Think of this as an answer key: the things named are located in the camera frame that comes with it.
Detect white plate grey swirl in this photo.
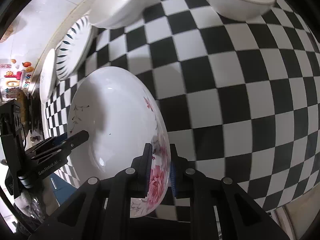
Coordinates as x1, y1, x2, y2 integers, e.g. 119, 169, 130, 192
39, 48, 56, 104

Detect black white checkered mat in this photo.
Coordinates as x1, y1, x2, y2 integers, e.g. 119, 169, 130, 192
44, 0, 319, 211

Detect colourful wall stickers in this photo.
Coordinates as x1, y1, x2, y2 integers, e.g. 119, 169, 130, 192
1, 59, 35, 102

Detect white bowl blue rim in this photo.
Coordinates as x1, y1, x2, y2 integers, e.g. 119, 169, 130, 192
88, 0, 146, 29

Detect white plate black leaf pattern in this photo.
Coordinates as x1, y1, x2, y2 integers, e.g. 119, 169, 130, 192
55, 15, 94, 81

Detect white plate pink flowers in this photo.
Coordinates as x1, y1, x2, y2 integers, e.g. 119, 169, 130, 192
67, 67, 171, 218

